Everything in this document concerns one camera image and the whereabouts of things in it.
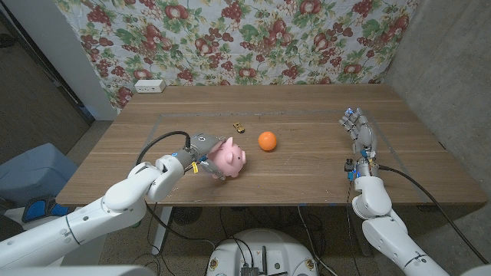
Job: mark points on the pink plastic piggy bank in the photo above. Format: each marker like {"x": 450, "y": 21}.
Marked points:
{"x": 232, "y": 159}

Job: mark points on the yellow toy car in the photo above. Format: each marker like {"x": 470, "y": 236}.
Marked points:
{"x": 238, "y": 127}

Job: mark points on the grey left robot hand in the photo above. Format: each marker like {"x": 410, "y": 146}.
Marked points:
{"x": 203, "y": 143}

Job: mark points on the white robot torso edge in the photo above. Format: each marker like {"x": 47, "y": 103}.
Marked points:
{"x": 76, "y": 271}

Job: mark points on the grey tape outline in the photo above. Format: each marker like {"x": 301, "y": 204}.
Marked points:
{"x": 268, "y": 113}

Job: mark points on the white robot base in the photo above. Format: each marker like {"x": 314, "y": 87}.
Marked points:
{"x": 264, "y": 253}

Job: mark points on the white power strip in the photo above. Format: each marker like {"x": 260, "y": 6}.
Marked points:
{"x": 149, "y": 85}

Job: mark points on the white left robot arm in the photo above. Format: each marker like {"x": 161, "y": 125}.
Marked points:
{"x": 115, "y": 199}

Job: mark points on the person's leg in dark trousers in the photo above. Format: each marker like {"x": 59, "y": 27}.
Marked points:
{"x": 9, "y": 228}

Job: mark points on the orange fruit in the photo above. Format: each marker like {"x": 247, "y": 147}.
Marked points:
{"x": 267, "y": 140}

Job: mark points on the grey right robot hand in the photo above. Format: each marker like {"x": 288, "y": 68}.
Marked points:
{"x": 364, "y": 134}

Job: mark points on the blue and black foot pedal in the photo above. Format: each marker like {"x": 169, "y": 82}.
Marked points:
{"x": 38, "y": 209}

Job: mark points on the fruit print backdrop cloth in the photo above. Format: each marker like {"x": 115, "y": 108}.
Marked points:
{"x": 249, "y": 38}

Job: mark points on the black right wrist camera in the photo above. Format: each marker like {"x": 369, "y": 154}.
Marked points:
{"x": 349, "y": 165}

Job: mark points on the round black floor fan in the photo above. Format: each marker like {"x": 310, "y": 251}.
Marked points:
{"x": 186, "y": 214}

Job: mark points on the grey-blue plastic bin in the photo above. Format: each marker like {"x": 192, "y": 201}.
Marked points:
{"x": 30, "y": 172}

